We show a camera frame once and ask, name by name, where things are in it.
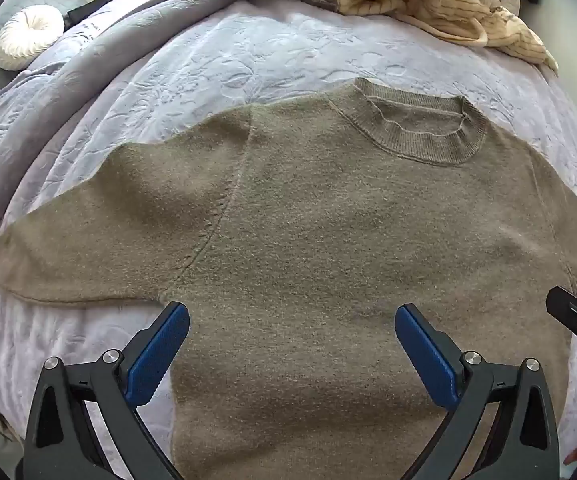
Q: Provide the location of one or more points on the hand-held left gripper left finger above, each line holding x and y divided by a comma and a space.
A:
156, 355

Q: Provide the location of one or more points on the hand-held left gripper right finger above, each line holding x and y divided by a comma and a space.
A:
426, 355

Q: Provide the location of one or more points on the olive knit sweater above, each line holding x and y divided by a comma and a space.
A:
318, 235

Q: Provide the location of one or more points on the lavender embossed blanket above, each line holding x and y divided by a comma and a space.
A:
218, 60

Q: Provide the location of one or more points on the cream striped garment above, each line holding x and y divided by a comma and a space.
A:
468, 10

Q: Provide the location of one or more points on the round white pillow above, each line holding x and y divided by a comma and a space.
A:
28, 35

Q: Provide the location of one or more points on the black object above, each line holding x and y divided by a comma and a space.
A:
88, 10

